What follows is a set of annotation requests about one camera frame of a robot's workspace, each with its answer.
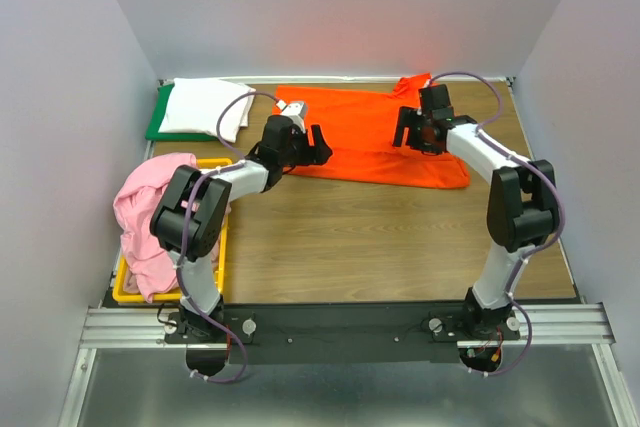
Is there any orange t-shirt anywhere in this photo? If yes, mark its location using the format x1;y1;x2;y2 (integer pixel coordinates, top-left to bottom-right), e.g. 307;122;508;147
276;73;471;189

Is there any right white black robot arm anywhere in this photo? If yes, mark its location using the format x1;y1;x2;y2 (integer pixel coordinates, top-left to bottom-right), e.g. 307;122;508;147
393;85;562;339

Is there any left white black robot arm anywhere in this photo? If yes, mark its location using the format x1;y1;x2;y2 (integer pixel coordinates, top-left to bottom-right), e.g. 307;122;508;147
150;115;333;342

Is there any white folded t-shirt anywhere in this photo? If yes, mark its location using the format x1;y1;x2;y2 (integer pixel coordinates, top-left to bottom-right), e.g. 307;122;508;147
160;78;254;143

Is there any green folded t-shirt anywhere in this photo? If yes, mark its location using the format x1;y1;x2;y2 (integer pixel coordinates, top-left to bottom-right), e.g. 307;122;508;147
145;84;217;142

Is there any pink crumpled t-shirt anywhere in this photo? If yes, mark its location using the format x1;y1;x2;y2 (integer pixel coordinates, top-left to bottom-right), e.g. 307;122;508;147
112;152;221;302

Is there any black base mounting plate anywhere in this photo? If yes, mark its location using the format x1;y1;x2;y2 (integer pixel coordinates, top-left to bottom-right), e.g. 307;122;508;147
164;301;520;374

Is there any yellow plastic bin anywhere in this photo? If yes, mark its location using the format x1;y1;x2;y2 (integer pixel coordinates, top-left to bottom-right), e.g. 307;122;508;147
112;157;234;304

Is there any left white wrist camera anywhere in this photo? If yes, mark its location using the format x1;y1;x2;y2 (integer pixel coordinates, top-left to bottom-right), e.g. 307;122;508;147
275;99;308;131

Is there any aluminium frame rail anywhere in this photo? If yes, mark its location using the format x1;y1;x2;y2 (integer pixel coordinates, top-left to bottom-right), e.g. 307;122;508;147
61;302;636;426

